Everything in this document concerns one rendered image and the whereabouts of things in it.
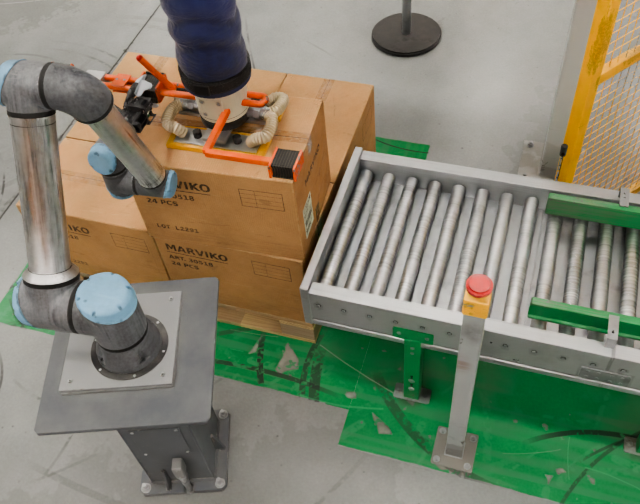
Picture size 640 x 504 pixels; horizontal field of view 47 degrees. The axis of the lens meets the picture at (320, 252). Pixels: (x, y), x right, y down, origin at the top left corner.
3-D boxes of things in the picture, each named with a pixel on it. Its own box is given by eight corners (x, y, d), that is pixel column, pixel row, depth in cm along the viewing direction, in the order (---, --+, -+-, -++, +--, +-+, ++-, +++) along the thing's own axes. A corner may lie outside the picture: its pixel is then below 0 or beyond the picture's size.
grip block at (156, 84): (171, 85, 251) (166, 71, 246) (159, 104, 245) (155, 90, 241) (148, 83, 253) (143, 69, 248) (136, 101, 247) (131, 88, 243)
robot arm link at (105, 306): (136, 354, 206) (118, 318, 192) (79, 345, 209) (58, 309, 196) (154, 309, 215) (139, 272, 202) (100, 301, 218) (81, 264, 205)
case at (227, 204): (331, 179, 287) (323, 99, 255) (304, 260, 263) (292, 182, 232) (186, 161, 299) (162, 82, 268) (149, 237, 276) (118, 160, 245)
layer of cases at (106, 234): (376, 151, 351) (374, 84, 320) (312, 324, 294) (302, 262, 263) (149, 116, 380) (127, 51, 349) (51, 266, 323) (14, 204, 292)
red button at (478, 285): (494, 284, 195) (495, 275, 192) (489, 305, 191) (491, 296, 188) (467, 279, 197) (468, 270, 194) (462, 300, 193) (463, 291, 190)
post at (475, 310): (465, 443, 273) (493, 284, 195) (462, 460, 270) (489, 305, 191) (447, 438, 275) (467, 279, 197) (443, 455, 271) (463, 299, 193)
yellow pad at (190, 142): (272, 140, 245) (270, 129, 241) (262, 162, 239) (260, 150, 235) (177, 128, 252) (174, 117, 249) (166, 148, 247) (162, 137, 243)
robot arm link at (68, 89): (96, 55, 177) (183, 174, 241) (48, 52, 180) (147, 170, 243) (83, 98, 174) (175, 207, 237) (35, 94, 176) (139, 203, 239)
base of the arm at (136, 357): (154, 374, 213) (146, 356, 205) (90, 373, 214) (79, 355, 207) (167, 319, 225) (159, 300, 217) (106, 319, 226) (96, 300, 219)
